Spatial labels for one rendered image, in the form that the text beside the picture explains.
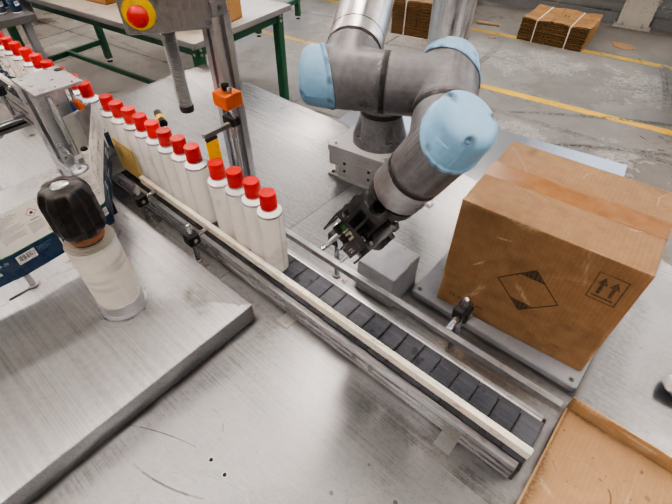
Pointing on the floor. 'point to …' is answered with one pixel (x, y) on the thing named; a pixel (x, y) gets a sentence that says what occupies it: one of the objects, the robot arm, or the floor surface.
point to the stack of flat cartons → (411, 17)
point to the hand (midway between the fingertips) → (346, 244)
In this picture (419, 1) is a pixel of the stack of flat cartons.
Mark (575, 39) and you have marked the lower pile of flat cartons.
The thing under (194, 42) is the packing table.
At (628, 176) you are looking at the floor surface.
